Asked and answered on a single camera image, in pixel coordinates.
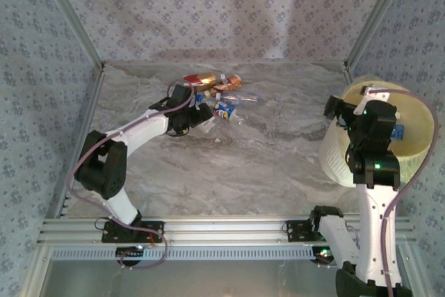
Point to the red and gold bottle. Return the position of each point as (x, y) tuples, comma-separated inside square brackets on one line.
[(200, 79)]

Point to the blue label bottle white cap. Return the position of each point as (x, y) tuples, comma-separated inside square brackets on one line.
[(399, 131)]

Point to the blue label Pepsi bottle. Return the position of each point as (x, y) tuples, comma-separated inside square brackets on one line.
[(224, 111)]

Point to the Coca-Cola bottle red label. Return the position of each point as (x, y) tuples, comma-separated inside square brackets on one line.
[(231, 97)]

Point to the copper coloured bottle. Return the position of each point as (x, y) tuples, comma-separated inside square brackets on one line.
[(231, 82)]

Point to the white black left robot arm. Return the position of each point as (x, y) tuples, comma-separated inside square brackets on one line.
[(146, 126)]

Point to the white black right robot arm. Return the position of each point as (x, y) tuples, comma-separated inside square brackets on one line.
[(373, 227)]

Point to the cream ribbed plastic bin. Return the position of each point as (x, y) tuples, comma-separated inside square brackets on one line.
[(330, 161)]

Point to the black control box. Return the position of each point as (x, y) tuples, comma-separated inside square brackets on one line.
[(321, 256), (128, 255)]

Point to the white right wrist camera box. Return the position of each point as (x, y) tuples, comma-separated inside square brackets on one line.
[(363, 104)]

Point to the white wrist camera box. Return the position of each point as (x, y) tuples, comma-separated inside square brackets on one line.
[(363, 104), (206, 124)]

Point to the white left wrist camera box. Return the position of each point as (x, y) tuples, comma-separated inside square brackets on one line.
[(206, 124)]

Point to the aluminium frame side rail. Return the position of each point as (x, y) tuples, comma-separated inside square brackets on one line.
[(347, 74), (91, 102)]

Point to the aluminium frame corner post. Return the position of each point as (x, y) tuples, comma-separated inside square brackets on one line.
[(375, 15)]

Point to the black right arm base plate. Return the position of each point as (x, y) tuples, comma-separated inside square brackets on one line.
[(297, 231)]

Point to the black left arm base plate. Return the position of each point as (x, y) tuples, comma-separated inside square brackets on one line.
[(153, 232)]

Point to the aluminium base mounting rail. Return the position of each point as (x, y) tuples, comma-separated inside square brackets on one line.
[(226, 229)]

